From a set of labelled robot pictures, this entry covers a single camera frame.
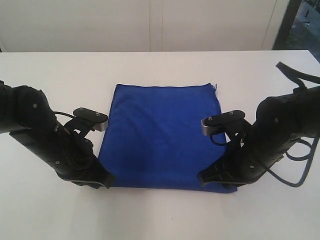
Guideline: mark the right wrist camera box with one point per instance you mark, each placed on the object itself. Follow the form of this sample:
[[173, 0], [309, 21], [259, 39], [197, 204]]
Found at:
[[228, 122]]

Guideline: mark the dark window frame post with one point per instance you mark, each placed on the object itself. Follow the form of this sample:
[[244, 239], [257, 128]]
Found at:
[[286, 24]]

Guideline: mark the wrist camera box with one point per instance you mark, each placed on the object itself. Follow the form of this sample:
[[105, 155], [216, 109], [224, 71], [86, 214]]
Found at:
[[98, 119], [228, 122]]

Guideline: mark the blue towel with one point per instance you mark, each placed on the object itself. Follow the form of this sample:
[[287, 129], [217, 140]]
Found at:
[[154, 137]]

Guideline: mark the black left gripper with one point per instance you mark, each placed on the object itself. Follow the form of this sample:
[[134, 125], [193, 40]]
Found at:
[[69, 155]]

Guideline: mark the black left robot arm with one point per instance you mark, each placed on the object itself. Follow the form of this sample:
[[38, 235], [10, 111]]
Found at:
[[25, 114]]

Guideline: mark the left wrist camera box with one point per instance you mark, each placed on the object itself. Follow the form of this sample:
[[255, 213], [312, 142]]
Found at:
[[98, 119]]

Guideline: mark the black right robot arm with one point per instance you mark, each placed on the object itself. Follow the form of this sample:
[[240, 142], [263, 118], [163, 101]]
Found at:
[[300, 110]]

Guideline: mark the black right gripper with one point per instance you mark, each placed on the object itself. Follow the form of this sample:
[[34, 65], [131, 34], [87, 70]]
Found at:
[[251, 152]]

